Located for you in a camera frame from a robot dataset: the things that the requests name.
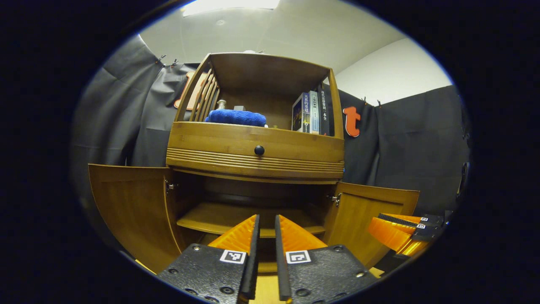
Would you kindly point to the grey book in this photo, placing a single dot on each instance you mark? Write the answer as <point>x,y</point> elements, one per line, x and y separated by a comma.
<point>314,112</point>

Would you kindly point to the wooden inner cabinet shelf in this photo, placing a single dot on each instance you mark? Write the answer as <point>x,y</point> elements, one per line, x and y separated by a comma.
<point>211,219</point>

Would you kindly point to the metal door hinge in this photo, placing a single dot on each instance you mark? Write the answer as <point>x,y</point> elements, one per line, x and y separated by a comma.
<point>169,185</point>
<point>336,198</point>

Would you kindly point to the black backdrop cloth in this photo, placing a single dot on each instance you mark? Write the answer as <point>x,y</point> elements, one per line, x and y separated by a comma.
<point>422,147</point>

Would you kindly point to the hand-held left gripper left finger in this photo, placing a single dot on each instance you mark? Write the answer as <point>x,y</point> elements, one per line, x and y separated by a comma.
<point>253,270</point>

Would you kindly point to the black book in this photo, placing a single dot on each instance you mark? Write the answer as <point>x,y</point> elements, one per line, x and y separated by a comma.
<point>325,112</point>

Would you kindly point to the dark blue book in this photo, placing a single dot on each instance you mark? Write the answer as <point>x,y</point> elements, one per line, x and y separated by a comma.
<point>298,114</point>

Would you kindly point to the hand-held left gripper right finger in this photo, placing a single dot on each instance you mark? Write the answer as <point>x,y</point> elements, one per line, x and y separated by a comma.
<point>282,274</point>

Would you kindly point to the wooden shoe cabinet door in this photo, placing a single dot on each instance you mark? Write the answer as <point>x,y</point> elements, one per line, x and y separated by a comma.
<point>130,211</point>
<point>358,219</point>

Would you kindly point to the small pale bottle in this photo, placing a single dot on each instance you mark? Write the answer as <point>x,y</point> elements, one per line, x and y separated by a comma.
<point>221,104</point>

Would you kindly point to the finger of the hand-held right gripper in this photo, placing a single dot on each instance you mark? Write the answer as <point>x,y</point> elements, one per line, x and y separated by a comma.
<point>432,219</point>
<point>426,234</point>

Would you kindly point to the blue folded towel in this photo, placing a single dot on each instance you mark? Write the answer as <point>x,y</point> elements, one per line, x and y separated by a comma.
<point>236,117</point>

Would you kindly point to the black round drawer knob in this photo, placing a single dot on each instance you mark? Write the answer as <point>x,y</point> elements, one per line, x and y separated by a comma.
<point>259,150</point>

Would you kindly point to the wooden cabinet drawer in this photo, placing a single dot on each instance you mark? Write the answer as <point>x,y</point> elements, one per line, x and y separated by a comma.
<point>211,143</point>

